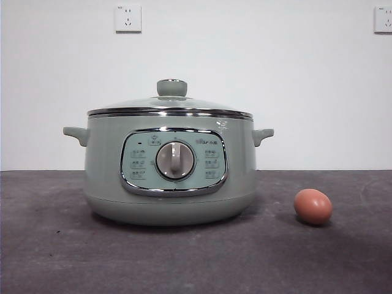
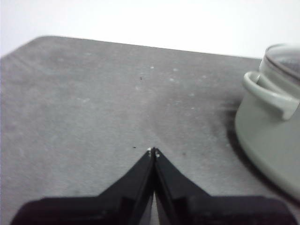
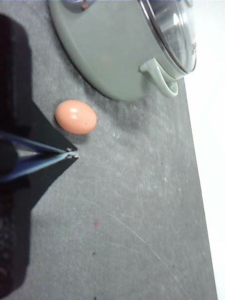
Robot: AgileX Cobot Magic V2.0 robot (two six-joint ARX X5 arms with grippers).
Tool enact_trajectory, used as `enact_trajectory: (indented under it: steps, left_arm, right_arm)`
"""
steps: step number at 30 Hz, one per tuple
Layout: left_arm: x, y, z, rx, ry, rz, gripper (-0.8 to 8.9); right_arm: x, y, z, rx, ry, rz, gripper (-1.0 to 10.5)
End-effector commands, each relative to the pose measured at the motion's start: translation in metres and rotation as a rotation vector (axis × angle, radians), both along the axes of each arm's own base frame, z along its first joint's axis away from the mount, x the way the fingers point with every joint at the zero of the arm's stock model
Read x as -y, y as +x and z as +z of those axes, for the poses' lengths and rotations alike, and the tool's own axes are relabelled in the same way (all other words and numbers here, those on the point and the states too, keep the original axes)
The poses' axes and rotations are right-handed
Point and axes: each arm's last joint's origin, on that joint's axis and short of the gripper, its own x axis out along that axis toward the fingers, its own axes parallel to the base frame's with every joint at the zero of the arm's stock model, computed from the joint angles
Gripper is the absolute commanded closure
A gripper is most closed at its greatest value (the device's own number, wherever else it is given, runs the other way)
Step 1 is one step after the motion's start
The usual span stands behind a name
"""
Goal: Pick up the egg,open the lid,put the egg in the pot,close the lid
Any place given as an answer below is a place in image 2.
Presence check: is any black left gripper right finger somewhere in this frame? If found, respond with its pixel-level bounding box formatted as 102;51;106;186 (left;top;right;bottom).
153;147;298;225

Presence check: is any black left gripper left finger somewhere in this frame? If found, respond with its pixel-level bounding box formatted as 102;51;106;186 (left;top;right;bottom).
10;147;154;225

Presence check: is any glass lid with green knob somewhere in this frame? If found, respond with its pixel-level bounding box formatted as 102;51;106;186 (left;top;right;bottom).
266;43;300;80

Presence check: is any pale green electric cooking pot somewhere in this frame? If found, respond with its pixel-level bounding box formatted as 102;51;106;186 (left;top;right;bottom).
234;43;300;204

